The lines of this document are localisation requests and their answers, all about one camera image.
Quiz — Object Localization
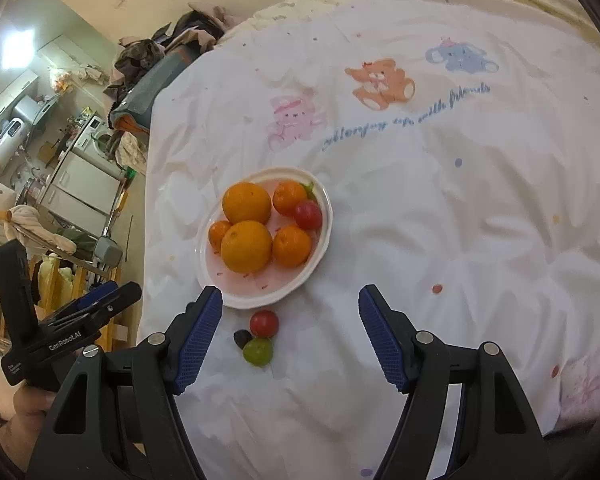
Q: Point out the white wall cabinets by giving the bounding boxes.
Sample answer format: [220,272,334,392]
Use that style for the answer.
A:
[0,70,38,126]

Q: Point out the green cherry tomato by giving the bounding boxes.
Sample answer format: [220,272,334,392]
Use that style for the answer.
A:
[243,338,274,366]

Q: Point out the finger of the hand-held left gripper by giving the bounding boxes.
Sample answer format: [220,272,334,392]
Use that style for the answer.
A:
[42,282,143,333]
[45,281,121,323]

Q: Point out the ceiling light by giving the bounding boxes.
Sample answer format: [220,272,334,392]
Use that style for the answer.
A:
[0,27,36,68]

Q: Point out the white washing machine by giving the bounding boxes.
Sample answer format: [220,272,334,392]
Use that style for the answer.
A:
[77,116,118,166]

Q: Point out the white animal-print blanket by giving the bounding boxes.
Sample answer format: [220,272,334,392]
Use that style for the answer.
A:
[140,0,600,480]

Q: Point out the large orange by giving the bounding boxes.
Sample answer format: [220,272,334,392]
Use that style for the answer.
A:
[222,182,272,225]
[220,220,273,275]

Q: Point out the grey mop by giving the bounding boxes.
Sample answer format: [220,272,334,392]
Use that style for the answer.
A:
[92,180,131,266]

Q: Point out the small mandarin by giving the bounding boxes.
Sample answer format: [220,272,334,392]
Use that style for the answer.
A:
[208,220,231,252]

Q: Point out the red cherry tomato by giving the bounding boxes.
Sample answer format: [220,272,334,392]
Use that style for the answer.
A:
[294,200,324,231]
[249,309,280,338]

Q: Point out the white base cabinets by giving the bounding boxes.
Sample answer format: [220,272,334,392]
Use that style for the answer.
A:
[40,152,123,231]

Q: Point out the hanging plastic bag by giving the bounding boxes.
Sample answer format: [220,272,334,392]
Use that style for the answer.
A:
[50,67,76,93]

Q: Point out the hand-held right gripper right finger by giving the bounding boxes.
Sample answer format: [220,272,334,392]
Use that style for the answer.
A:
[357,284,553,480]

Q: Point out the hanging cloth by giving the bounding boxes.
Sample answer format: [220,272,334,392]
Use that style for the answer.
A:
[77,64,108,83]

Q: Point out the floral cloth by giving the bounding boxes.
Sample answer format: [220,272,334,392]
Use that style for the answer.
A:
[115,132,148,168]

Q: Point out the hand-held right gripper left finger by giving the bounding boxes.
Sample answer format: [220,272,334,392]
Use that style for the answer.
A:
[35,285,224,480]

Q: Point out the beige towel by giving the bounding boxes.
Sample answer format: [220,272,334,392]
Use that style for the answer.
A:
[5,205,76,253]

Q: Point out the white water heater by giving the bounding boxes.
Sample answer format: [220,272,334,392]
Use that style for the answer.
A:
[0,117,28,171]

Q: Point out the pink bow-print cloth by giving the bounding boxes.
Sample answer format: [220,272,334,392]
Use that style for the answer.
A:
[560,345,600,411]

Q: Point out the pink strawberry-shaped plate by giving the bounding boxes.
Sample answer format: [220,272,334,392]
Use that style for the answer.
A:
[194,166,335,310]

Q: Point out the person's left hand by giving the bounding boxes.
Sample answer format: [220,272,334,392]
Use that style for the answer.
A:
[12,385,58,448]

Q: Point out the silver range hood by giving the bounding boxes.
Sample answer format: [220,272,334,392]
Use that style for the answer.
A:
[10,95,56,131]

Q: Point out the pile of clothes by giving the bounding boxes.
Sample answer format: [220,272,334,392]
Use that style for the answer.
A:
[105,2,246,111]

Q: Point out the tall white cabinet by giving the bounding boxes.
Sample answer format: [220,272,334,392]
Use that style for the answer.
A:
[37,35,106,78]

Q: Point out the person's grey clothing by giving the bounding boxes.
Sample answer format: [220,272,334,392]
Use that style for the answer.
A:
[545,410,600,480]

